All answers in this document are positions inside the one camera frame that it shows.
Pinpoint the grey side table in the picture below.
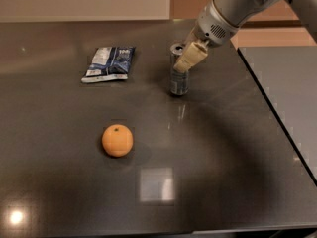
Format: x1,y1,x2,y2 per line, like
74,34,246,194
238,46,317,180

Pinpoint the silver redbull can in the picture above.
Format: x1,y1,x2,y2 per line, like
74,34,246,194
169,43,189,96

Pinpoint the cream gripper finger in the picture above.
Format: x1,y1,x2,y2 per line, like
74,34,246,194
173,41,208,73
183,30,196,45

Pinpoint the blue white snack bag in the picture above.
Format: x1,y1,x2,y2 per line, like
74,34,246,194
81,47,135,83

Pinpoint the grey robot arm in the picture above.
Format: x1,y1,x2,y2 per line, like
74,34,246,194
174,0,317,73

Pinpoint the orange fruit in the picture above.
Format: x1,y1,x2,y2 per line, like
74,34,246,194
102,124,134,158

